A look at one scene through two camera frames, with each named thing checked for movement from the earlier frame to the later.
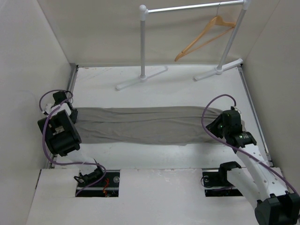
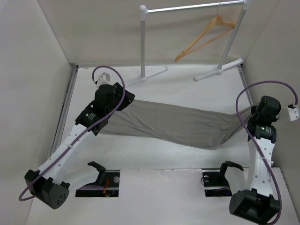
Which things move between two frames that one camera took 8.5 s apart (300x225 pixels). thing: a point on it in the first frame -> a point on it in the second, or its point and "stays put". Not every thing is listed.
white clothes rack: [225, 54] stays put
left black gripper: [74, 114] -> [128, 98]
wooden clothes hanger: [216, 20] stays put
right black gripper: [212, 126] -> [274, 116]
